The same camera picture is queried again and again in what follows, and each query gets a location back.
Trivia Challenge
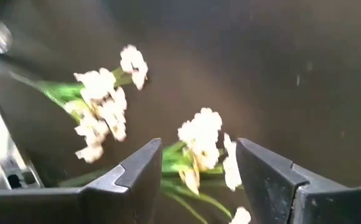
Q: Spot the white artificial flower bunch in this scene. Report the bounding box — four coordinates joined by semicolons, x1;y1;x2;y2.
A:
11;44;149;164
59;107;252;224

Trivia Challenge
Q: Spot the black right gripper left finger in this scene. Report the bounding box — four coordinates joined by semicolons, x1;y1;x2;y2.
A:
0;138;163;224

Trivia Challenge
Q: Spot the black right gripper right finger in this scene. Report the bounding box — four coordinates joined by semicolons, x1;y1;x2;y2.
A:
236;138;361;224

